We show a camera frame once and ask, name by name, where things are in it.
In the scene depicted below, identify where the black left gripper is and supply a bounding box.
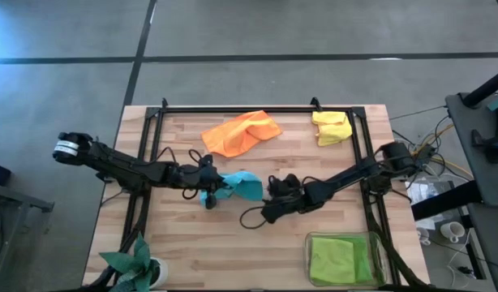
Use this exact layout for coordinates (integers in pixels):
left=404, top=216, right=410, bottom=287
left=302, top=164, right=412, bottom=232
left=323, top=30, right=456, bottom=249
left=175, top=153, right=230, bottom=210

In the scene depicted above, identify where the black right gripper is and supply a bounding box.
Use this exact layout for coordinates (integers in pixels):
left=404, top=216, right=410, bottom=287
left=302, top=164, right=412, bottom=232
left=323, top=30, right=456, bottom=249
left=261, top=173, right=320, bottom=225

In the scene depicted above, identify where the blue microfiber towel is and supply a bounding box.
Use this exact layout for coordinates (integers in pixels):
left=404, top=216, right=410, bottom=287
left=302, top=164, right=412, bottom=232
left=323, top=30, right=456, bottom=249
left=199, top=170, right=264, bottom=206

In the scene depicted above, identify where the orange microfiber towel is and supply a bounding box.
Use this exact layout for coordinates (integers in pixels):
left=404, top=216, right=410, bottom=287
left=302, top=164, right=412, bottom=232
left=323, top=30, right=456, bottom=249
left=200, top=109, right=282, bottom=158

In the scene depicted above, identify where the lime green microfiber towel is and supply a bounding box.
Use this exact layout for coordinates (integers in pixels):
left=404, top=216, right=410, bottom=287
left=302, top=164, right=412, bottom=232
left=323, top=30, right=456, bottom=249
left=309, top=237, right=358, bottom=285

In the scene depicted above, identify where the dark green microfiber towel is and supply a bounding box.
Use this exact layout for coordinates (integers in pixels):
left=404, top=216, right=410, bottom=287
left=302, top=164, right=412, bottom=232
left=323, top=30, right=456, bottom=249
left=346, top=235, right=375, bottom=284

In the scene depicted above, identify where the yellow microfiber towel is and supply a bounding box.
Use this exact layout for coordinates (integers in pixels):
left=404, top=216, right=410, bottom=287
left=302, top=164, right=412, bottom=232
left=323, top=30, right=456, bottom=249
left=311, top=110, right=354, bottom=148

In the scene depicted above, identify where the clear plastic container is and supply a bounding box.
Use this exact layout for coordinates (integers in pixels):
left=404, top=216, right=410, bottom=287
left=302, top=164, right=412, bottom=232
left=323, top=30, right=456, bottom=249
left=303, top=230, right=390, bottom=288

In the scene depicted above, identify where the potted green plant white pot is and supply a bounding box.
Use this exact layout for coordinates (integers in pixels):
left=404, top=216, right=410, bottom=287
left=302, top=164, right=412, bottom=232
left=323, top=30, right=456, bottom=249
left=98, top=234, right=170, bottom=292

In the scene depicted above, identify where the black desk crossbar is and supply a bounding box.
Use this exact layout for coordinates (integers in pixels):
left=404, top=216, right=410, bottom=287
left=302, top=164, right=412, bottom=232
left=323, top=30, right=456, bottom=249
left=410, top=180, right=483, bottom=222

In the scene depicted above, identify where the white mug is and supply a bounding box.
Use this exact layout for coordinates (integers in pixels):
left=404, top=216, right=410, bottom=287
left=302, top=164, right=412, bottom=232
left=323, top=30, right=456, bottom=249
left=440, top=221, right=466, bottom=244

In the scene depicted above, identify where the black pole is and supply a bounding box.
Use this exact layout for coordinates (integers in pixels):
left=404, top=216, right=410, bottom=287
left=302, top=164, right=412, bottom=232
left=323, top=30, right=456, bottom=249
left=462, top=67, right=498, bottom=108

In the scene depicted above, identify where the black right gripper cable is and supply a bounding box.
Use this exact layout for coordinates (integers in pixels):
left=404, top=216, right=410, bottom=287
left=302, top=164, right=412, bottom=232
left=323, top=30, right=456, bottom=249
left=238, top=205, right=271, bottom=230

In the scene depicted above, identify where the black metal table frame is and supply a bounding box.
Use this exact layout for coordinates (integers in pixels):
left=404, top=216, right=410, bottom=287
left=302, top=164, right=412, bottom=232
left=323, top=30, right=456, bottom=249
left=119, top=105, right=400, bottom=292

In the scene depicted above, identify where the dark grey cart frame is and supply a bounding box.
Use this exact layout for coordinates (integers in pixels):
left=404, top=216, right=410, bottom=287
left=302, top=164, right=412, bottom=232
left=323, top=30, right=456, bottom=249
left=0, top=182, right=55, bottom=292

